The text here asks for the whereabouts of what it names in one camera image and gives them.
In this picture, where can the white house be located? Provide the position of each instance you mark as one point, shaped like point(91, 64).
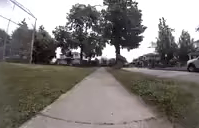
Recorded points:
point(68, 58)

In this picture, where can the broad leafy tree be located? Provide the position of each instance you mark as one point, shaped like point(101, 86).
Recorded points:
point(82, 30)

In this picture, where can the tall slim tree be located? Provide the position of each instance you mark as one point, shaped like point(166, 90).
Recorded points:
point(165, 41)
point(185, 45)

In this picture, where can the low distant building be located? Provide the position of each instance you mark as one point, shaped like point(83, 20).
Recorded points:
point(148, 58)

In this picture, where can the grey concrete sidewalk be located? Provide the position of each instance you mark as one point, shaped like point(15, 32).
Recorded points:
point(97, 100)

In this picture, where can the grey asphalt road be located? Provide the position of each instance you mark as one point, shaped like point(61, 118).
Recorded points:
point(173, 75)

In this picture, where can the wide grass lawn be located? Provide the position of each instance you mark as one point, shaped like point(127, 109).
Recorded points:
point(23, 86)

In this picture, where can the narrow grass verge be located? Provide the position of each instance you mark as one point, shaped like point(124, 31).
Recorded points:
point(167, 93)

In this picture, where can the large dark tree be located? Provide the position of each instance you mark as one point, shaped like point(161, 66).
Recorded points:
point(120, 26)

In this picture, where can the dark trees behind fence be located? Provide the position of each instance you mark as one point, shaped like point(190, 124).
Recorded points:
point(42, 46)

